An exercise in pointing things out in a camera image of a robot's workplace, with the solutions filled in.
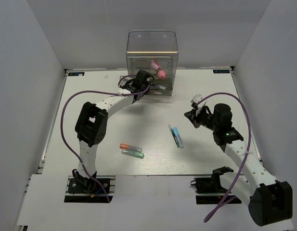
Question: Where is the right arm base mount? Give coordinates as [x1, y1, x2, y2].
[190, 167, 233, 205]

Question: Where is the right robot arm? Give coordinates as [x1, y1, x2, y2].
[184, 103, 293, 226]

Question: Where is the green capped highlighter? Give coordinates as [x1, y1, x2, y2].
[121, 149, 144, 159]

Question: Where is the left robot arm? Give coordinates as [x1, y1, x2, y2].
[75, 70, 155, 192]

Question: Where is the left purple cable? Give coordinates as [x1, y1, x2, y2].
[61, 75, 151, 202]

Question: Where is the light blue highlighter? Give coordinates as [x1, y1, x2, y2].
[171, 127, 184, 149]

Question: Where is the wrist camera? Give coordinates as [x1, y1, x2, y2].
[117, 75, 135, 88]
[191, 94, 206, 115]

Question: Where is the clear acrylic drawer organizer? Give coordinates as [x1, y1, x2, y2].
[126, 29, 179, 96]

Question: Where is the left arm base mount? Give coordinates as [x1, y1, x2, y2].
[64, 176, 116, 204]

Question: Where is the pink capped marker bottle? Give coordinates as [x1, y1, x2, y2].
[151, 60, 166, 78]

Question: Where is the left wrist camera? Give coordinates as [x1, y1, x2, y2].
[117, 75, 135, 88]

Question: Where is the purple pen refill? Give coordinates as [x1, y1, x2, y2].
[152, 84, 166, 90]

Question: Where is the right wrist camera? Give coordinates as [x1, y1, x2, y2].
[191, 94, 206, 115]

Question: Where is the orange capped highlighter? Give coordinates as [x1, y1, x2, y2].
[119, 143, 142, 153]

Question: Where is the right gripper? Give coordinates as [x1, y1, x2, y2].
[185, 106, 220, 131]

